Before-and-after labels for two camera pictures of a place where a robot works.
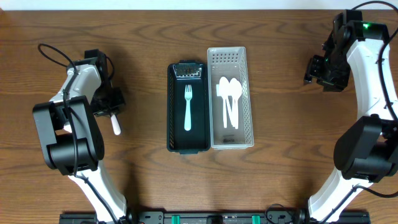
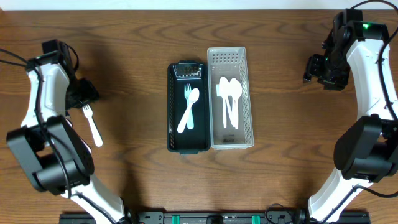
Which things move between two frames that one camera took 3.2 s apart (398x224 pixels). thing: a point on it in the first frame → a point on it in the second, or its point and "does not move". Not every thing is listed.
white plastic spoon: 235,92 does not move
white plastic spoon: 230,111 → 234,93
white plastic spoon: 224,92 does not move
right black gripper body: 334,73 does not move
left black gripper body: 111,104 → 84,93
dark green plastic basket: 198,139 does not move
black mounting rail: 214,218 does not move
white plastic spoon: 115,123 → 193,96
